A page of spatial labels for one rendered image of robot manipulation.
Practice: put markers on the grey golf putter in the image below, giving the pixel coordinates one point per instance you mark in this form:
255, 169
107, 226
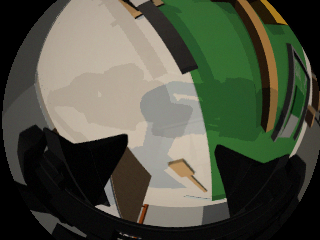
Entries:
171, 38

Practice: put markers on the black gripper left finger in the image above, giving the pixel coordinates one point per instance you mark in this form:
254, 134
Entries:
90, 164

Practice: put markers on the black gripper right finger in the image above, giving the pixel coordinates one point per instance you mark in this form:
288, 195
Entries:
243, 177

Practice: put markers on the green putting mat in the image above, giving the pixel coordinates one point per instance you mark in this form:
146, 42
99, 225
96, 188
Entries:
228, 80

